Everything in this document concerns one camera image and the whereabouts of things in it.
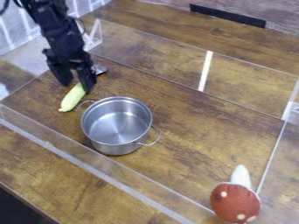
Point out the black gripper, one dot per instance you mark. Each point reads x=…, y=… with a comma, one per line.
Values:
x=66, y=55

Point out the stainless steel pot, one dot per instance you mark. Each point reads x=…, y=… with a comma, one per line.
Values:
x=118, y=124

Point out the black bar on table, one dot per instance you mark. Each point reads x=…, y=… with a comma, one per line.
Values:
x=229, y=16

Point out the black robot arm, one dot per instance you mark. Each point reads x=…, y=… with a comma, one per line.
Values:
x=49, y=13

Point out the clear acrylic triangle stand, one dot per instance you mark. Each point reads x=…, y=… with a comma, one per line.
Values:
x=94, y=37

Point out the brown plush mushroom toy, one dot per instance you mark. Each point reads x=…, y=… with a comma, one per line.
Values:
x=234, y=201

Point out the clear acrylic front barrier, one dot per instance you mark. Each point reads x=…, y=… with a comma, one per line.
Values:
x=159, y=196

